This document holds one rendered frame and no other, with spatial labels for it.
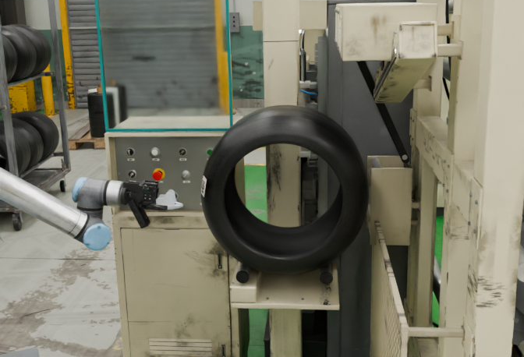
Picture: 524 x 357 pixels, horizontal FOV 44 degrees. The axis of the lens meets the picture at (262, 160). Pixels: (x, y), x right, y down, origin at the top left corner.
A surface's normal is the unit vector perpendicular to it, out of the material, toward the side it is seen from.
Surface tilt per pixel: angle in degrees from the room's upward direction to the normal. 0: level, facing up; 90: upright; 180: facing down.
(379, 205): 90
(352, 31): 90
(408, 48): 72
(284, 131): 79
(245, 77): 90
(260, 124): 44
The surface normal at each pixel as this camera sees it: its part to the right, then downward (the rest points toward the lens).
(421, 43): -0.09, -0.07
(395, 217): -0.08, 0.24
